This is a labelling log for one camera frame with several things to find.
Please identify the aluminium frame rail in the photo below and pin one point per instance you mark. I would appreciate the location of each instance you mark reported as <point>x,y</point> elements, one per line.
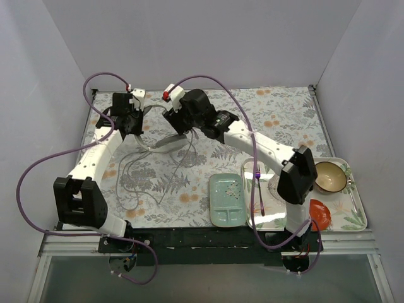
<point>84,243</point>

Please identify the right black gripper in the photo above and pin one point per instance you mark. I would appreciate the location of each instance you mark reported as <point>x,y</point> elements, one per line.
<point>176,121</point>

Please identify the red small plate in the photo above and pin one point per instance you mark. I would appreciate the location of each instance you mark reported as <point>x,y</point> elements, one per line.
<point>320,213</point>

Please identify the purple iridescent fork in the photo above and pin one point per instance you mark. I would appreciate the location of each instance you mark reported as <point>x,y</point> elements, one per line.
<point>257,176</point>

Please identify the white grey headphones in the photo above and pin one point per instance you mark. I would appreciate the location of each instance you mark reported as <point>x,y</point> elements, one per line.
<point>166,145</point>

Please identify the brown ceramic bowl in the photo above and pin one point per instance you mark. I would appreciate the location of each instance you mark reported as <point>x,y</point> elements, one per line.
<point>331,178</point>

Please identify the floral patterned table mat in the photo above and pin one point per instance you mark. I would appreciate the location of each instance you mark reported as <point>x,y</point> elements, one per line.
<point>171,190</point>

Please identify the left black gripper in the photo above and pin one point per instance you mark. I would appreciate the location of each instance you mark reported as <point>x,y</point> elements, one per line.
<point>127,127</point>

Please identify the floral serving tray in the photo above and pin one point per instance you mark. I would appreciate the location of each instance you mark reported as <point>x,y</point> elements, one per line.
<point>343,216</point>

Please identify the clear glass oval dish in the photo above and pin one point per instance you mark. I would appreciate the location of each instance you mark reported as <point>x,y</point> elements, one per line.
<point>272,187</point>

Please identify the silver spoon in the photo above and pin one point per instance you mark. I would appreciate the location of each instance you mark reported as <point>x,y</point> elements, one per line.
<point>349,190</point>

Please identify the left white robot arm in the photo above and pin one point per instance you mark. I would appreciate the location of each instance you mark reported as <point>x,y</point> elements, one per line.
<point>79,199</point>

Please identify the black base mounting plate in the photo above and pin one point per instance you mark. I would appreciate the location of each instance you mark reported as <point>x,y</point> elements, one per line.
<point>206,245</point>

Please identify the light green divided plate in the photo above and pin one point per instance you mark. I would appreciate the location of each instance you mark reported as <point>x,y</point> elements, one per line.
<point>227,201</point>

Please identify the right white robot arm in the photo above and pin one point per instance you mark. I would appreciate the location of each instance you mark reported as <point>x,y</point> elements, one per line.
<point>294,166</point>

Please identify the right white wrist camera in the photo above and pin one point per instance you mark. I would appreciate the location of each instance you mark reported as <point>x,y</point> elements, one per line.
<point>173,94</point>

